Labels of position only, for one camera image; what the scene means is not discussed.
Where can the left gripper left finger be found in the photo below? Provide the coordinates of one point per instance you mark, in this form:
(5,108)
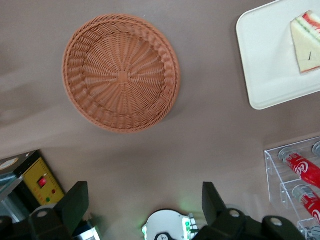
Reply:
(72,205)

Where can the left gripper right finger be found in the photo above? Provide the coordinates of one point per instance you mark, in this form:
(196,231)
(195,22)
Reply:
(215,207)

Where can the triangular sandwich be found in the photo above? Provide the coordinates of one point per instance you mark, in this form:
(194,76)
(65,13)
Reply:
(303,42)

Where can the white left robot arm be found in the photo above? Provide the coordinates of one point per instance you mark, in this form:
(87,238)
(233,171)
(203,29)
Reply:
(162,222)

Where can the round brown wicker basket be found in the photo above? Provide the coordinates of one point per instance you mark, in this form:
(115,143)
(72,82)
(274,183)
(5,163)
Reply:
(122,77)

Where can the beige rectangular serving tray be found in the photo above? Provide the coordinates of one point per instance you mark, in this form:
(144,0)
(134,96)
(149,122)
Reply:
(267,62)

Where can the black machine yellow panel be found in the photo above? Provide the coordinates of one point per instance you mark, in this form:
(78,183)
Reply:
(50,180)

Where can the clear acrylic bottle rack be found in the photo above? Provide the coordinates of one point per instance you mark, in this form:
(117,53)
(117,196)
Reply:
(275,170)

